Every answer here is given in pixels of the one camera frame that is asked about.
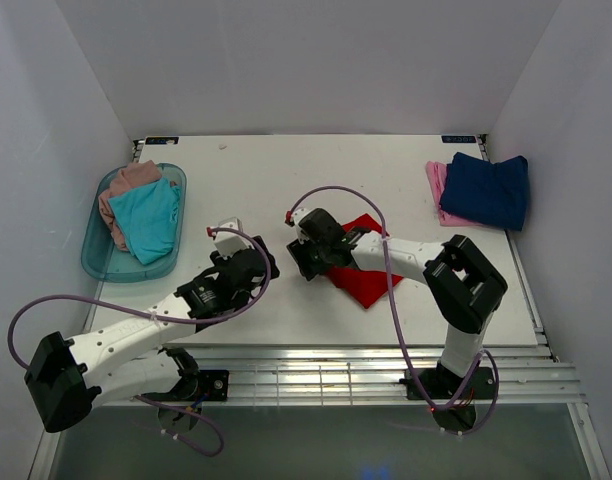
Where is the turquoise t shirt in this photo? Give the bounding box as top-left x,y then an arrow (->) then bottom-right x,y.
109,177 -> 181,265

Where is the teal plastic tray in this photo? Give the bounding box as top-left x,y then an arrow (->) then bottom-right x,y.
81,161 -> 186,283

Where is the right blue corner label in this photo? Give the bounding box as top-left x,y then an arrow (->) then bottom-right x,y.
441,135 -> 477,144

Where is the dusty pink t shirt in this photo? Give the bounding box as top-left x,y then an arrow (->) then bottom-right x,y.
98,161 -> 181,265

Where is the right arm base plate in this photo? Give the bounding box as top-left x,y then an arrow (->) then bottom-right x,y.
399,365 -> 496,402

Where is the left blue corner label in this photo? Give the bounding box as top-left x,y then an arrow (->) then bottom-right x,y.
144,137 -> 179,145

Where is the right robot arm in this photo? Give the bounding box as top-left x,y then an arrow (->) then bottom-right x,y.
286,208 -> 508,397

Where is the blue corner label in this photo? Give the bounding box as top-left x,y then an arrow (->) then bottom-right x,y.
144,137 -> 179,145
441,135 -> 477,144

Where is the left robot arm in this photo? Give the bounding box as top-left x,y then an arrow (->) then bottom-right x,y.
24,227 -> 279,433

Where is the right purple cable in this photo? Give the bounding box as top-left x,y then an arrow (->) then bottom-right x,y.
288,185 -> 500,438

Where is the red t shirt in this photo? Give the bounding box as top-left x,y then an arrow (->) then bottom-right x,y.
325,213 -> 403,310

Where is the navy blue folded t shirt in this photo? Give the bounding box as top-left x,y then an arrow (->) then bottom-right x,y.
439,152 -> 530,231

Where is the light pink folded t shirt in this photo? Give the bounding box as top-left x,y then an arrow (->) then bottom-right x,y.
425,162 -> 479,227

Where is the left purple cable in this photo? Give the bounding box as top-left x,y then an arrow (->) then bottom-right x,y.
7,225 -> 273,458

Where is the purple cable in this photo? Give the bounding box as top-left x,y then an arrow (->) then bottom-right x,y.
7,225 -> 273,458
288,185 -> 500,438

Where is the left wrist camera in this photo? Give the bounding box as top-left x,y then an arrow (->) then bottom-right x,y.
207,217 -> 250,259

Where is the aluminium rail frame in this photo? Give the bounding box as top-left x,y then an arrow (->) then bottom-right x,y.
49,344 -> 587,407

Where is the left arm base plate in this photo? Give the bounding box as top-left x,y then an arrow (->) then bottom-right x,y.
144,370 -> 230,402

